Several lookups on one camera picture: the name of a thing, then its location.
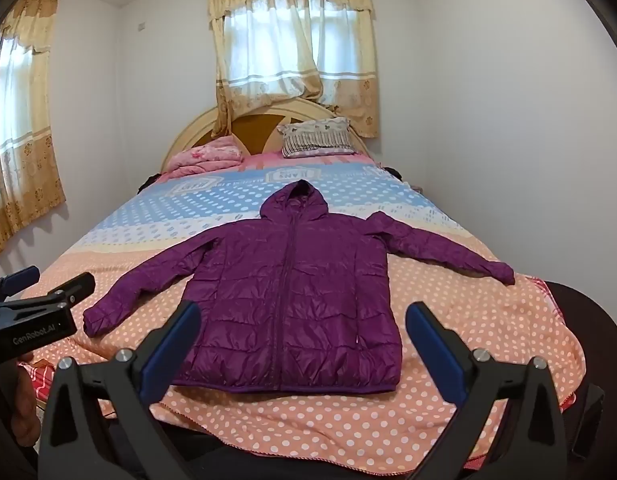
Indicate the red checked cloth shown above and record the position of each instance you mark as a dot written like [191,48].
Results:
[41,377]

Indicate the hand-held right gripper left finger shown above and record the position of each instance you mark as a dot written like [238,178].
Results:
[171,345]

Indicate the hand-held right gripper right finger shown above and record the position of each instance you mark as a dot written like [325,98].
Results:
[433,347]

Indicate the black object beside bed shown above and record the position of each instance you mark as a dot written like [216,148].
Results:
[149,181]
[397,172]

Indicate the purple hooded puffer jacket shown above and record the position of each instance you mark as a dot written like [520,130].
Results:
[288,310]

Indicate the cream wooden headboard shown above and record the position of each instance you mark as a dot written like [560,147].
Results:
[253,132]

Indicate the person's left hand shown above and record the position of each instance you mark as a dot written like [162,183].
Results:
[28,400]

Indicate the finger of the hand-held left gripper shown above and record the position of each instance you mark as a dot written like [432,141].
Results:
[21,280]
[73,290]

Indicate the pink patterned pillow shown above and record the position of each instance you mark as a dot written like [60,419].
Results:
[208,157]

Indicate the striped pillow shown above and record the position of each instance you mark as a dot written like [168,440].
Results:
[316,137]

